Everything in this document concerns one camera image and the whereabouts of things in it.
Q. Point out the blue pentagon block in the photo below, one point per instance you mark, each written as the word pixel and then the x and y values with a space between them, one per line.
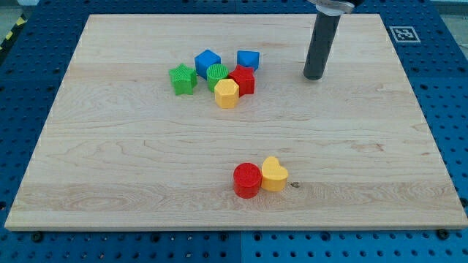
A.
pixel 248 58

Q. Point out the blue cube block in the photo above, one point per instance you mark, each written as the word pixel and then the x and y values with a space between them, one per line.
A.
pixel 204 60

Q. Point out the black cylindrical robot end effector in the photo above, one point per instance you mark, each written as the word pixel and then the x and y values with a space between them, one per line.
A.
pixel 323 34

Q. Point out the white fiducial marker tag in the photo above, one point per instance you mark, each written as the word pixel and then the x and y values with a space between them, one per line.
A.
pixel 404 34

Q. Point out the red cylinder block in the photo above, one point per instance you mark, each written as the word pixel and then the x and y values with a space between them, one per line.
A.
pixel 247 178

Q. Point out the green star block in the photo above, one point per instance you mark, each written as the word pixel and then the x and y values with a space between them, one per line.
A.
pixel 183 79

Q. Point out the yellow heart block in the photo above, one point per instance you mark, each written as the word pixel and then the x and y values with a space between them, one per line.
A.
pixel 274 175

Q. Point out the light wooden board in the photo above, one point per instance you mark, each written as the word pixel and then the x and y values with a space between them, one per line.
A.
pixel 120 151

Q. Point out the green cylinder block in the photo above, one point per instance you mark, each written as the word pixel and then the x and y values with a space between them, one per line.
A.
pixel 215 73

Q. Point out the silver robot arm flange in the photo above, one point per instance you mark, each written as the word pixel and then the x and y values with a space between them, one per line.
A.
pixel 336 7

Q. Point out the yellow hexagon block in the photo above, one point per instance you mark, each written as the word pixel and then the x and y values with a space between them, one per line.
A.
pixel 226 93

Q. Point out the red star block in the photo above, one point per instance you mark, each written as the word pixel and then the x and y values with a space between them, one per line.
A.
pixel 244 77

